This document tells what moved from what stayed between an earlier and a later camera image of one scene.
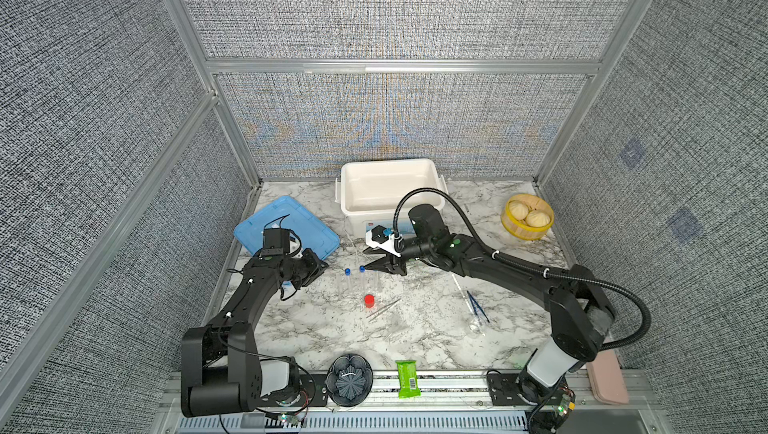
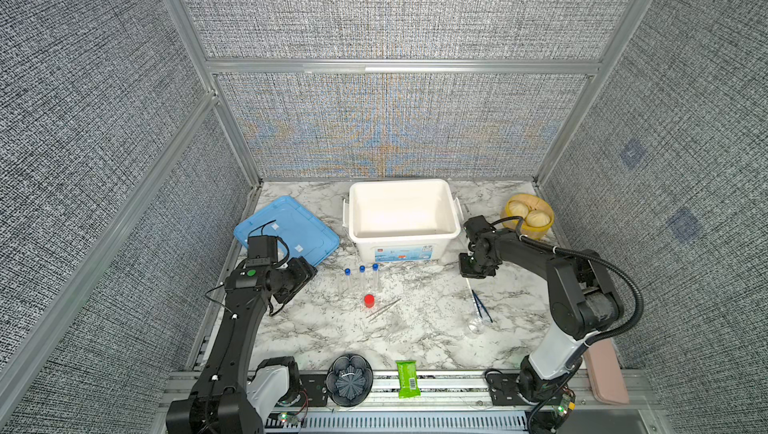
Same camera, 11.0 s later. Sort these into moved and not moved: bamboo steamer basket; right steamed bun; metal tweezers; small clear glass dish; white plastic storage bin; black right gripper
Moved: black right gripper; white plastic storage bin
Not moved: small clear glass dish; right steamed bun; bamboo steamer basket; metal tweezers
